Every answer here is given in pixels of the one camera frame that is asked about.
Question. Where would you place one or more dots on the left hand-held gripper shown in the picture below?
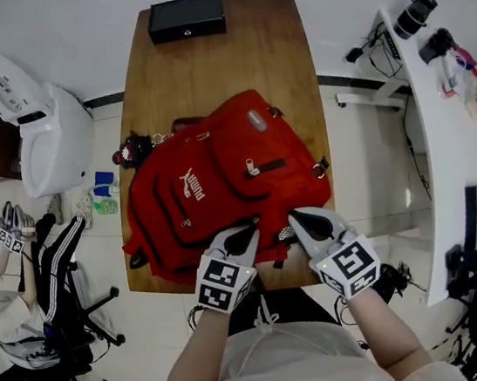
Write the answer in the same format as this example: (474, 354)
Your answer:
(223, 284)

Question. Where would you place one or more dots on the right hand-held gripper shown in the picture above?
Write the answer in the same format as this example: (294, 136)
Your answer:
(350, 266)

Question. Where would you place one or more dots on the red backpack bag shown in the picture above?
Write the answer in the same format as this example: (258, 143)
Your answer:
(227, 173)

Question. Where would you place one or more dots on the person's right forearm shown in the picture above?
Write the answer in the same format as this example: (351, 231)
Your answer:
(390, 331)

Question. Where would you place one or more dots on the person's left forearm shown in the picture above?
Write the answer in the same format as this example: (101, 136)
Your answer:
(192, 363)

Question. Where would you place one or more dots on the person's black trousers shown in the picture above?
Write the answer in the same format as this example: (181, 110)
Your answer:
(281, 307)

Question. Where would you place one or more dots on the green bottle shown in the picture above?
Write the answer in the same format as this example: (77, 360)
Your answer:
(106, 206)

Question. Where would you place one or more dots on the person's white shirt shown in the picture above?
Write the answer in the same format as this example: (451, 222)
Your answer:
(299, 370)

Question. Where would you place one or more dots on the black clamp device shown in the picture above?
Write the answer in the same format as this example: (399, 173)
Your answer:
(465, 270)

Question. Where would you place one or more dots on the blue packet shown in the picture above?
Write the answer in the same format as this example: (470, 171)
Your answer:
(104, 182)

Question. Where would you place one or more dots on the grey shoe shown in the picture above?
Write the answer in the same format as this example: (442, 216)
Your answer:
(86, 211)
(55, 208)

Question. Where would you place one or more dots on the white desk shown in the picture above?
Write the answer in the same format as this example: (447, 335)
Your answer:
(452, 146)

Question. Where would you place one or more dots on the black office chair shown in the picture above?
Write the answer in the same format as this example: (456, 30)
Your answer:
(70, 323)

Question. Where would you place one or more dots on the white rounded machine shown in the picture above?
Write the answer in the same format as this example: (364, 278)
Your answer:
(55, 140)

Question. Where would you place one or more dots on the black box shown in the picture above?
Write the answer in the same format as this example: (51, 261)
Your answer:
(185, 18)

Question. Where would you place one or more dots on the white desk leg frame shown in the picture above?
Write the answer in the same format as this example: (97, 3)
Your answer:
(377, 95)

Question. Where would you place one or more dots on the black camera device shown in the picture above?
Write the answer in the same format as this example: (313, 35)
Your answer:
(436, 45)

